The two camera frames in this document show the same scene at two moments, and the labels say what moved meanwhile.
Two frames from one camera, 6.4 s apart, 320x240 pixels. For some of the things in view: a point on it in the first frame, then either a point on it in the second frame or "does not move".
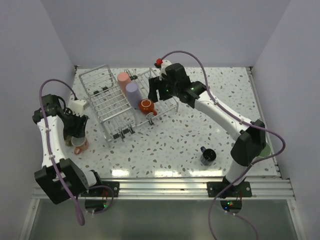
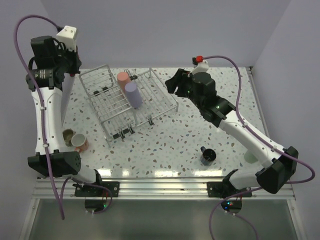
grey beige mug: [68, 141] does not move
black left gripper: [79, 130] to [76, 68]
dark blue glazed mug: [208, 155] does not move
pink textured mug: [81, 144] does not move
